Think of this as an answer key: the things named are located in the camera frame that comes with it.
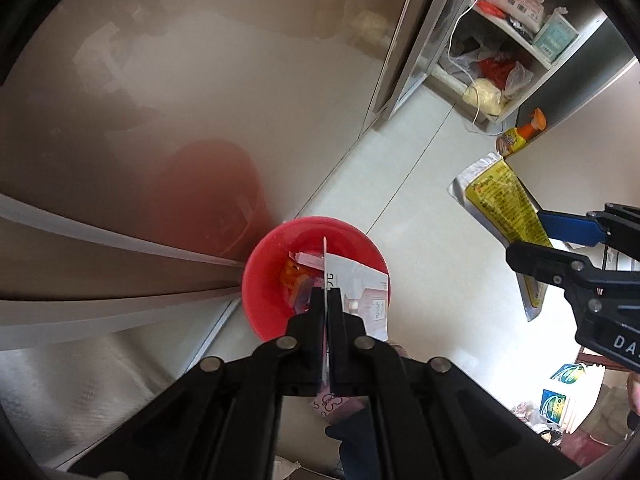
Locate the teal and white box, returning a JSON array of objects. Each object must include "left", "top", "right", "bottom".
[{"left": 531, "top": 10, "right": 578, "bottom": 63}]

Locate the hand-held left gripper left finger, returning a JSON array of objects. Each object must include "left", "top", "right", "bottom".
[{"left": 67, "top": 287, "right": 327, "bottom": 480}]

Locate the grey storage cabinet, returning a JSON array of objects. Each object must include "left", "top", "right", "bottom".
[{"left": 370, "top": 0, "right": 613, "bottom": 133}]

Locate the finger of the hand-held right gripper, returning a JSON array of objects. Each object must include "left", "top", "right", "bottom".
[
  {"left": 537, "top": 203, "right": 640, "bottom": 248},
  {"left": 506, "top": 241, "right": 640, "bottom": 321}
]

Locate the pale yellow food bag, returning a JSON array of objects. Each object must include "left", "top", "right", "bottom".
[{"left": 462, "top": 78, "right": 503, "bottom": 121}]

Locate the yellow snack packet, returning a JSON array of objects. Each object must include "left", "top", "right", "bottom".
[{"left": 448, "top": 152, "right": 556, "bottom": 323}]

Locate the red plastic bag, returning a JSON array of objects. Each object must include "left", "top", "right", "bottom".
[{"left": 477, "top": 55, "right": 518, "bottom": 93}]

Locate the white sachet packet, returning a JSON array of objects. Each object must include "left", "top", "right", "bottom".
[{"left": 321, "top": 236, "right": 391, "bottom": 391}]

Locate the orange spray bottle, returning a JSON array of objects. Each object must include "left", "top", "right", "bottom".
[{"left": 495, "top": 107, "right": 548, "bottom": 158}]

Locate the pink patterned cloth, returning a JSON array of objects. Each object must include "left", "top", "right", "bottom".
[{"left": 310, "top": 394, "right": 371, "bottom": 423}]

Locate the red plastic bin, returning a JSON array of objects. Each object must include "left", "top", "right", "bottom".
[{"left": 241, "top": 216, "right": 391, "bottom": 342}]

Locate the white cable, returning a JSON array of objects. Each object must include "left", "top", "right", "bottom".
[{"left": 447, "top": 0, "right": 501, "bottom": 136}]

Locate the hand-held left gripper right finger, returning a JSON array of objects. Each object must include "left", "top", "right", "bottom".
[{"left": 327, "top": 287, "right": 581, "bottom": 480}]

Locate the white printed sack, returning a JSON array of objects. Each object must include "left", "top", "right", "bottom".
[{"left": 540, "top": 362, "right": 606, "bottom": 433}]

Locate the red sauce packet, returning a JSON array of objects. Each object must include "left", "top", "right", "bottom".
[{"left": 281, "top": 259, "right": 311, "bottom": 306}]

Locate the person's right hand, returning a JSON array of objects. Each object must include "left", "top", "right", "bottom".
[{"left": 627, "top": 375, "right": 640, "bottom": 428}]

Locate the dark blue cloth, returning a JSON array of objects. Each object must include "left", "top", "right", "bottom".
[{"left": 325, "top": 410, "right": 382, "bottom": 480}]

